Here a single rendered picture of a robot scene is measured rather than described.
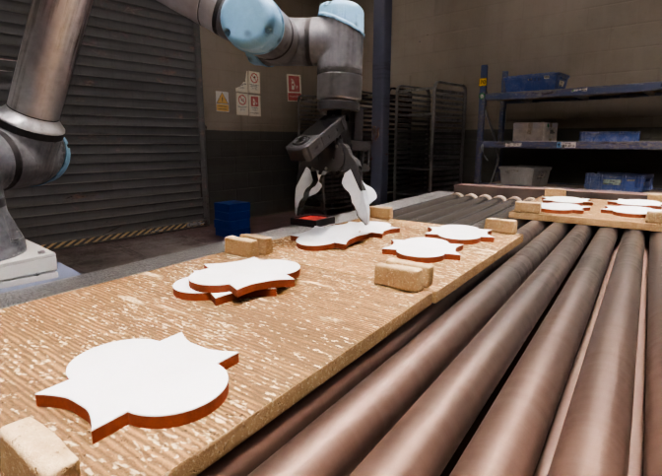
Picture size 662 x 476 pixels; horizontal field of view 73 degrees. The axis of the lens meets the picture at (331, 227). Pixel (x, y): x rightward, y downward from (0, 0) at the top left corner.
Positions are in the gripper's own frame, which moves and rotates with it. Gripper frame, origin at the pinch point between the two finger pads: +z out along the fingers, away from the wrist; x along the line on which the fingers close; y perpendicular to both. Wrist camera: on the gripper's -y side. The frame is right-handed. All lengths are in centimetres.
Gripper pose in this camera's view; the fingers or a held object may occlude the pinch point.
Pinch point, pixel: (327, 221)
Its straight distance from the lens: 76.8
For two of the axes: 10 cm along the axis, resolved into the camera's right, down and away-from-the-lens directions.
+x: -8.0, -1.2, 5.9
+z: -0.3, 9.9, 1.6
